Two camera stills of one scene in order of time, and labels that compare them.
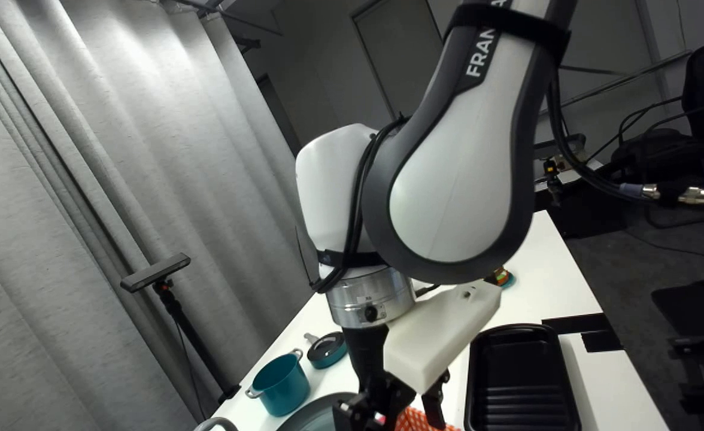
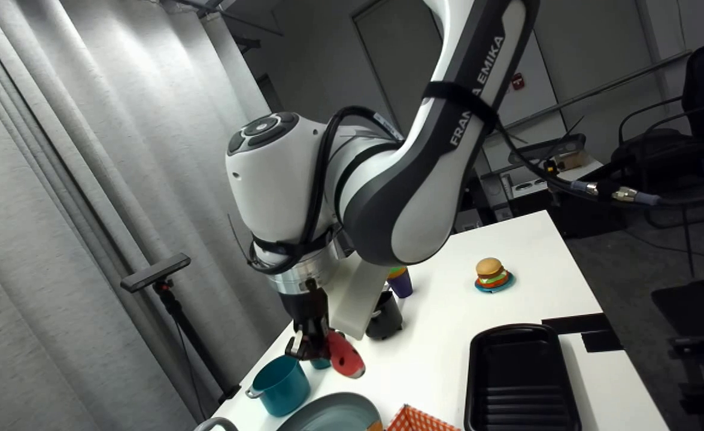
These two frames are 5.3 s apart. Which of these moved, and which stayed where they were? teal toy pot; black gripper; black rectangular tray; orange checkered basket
Moved: black gripper
Stayed: teal toy pot; black rectangular tray; orange checkered basket
